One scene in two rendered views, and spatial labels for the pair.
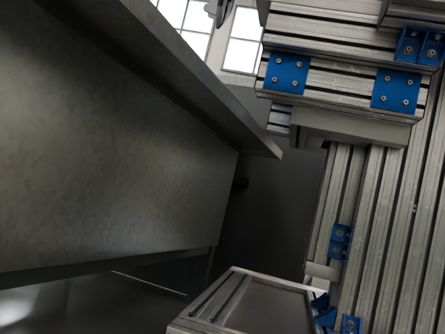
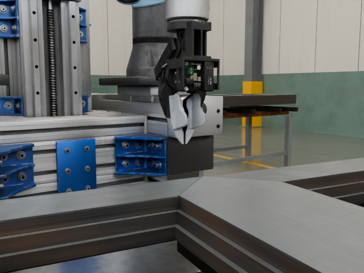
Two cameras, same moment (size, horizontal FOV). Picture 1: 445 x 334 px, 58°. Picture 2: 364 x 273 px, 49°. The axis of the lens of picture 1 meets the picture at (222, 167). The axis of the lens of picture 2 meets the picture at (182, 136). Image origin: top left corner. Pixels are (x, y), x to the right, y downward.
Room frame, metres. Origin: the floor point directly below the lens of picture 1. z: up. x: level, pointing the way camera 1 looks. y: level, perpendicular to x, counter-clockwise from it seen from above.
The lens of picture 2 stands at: (1.59, 0.60, 1.02)
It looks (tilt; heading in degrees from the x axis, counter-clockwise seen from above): 7 degrees down; 224
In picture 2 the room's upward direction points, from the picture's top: straight up
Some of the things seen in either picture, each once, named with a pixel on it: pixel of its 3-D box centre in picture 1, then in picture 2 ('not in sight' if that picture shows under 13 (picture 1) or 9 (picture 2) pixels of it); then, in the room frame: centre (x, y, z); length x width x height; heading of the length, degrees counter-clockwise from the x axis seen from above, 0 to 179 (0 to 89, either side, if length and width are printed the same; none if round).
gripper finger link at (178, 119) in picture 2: (216, 14); (180, 119); (1.09, 0.11, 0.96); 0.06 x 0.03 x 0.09; 71
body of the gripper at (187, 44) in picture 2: not in sight; (189, 58); (1.07, 0.12, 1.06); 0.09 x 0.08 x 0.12; 71
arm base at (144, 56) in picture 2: not in sight; (155, 58); (0.87, -0.19, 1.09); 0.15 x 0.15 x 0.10
